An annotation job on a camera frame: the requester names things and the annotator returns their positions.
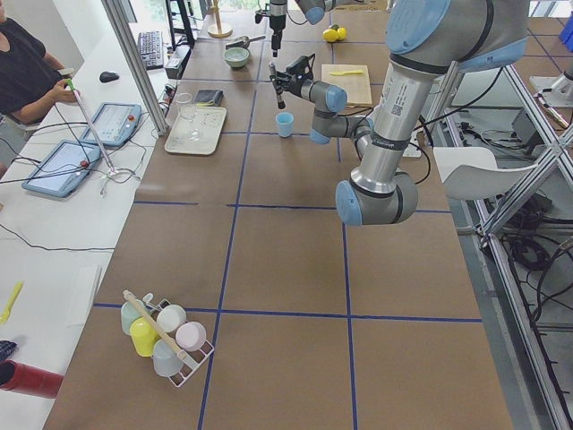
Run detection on light blue cup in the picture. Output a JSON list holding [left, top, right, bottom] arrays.
[[275, 111, 295, 138]]

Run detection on wooden stand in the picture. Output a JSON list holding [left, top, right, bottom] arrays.
[[207, 0, 233, 39]]

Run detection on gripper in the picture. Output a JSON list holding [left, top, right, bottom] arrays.
[[255, 0, 287, 57], [277, 54, 315, 95]]

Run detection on whole lemon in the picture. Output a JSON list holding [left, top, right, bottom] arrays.
[[322, 24, 347, 43]]

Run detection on mint white cup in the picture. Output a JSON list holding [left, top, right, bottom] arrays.
[[157, 305, 187, 334]]

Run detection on wooden cutting board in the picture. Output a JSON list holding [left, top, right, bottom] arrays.
[[321, 64, 372, 107]]

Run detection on yellow spatula on desk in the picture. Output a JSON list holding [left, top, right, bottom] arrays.
[[0, 281, 23, 324]]

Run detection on teach pendant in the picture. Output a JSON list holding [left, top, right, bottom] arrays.
[[91, 102, 142, 148], [21, 140, 101, 198]]

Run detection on teach pendant near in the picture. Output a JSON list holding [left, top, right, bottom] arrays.
[[21, 140, 101, 198]]

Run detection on person in black shirt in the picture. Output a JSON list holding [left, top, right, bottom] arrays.
[[1, 10, 76, 125]]

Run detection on yellow cup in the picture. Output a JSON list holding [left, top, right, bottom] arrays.
[[129, 317, 159, 357]]

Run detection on beige tray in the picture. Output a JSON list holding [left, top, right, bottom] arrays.
[[164, 107, 227, 156]]

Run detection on wooden rack handle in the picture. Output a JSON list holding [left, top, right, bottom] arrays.
[[123, 289, 188, 361]]

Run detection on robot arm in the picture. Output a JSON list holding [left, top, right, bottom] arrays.
[[269, 1, 529, 226], [255, 0, 352, 58]]

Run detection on metal ice scoop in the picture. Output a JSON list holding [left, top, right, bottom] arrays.
[[225, 35, 266, 49]]

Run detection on white wire cup rack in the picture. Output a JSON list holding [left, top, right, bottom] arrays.
[[137, 293, 214, 387]]

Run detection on pale blue cup in rack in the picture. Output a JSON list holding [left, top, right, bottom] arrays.
[[152, 340, 183, 377]]

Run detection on clear glass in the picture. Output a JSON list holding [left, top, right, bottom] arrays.
[[175, 92, 201, 141]]

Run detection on black mouse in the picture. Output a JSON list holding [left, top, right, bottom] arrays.
[[99, 71, 119, 83]]

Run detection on green bowl with ice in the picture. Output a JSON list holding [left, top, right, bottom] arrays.
[[223, 47, 251, 69]]

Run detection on steel muddler black tip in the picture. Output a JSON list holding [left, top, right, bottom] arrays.
[[269, 62, 286, 109]]

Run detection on black keyboard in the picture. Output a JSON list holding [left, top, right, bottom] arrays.
[[137, 30, 164, 70]]

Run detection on white chair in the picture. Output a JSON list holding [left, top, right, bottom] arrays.
[[433, 147, 538, 201]]

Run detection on pink cup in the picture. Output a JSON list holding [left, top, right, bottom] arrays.
[[175, 322, 207, 352]]

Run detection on pink stick with green tip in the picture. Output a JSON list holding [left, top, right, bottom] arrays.
[[64, 78, 118, 178]]

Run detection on teach pendant far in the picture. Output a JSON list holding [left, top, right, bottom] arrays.
[[91, 102, 142, 148]]

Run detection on yellow plastic knife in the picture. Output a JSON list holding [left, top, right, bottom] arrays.
[[329, 69, 364, 76]]

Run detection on aluminium frame post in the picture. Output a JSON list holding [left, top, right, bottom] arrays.
[[101, 0, 168, 136]]

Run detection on dark blue folded cloth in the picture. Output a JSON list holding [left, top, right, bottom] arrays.
[[194, 90, 224, 107]]

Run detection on green cup in rack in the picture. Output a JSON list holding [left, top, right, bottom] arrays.
[[120, 301, 141, 335]]

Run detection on red cylinder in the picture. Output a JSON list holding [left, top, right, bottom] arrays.
[[1, 360, 64, 399]]

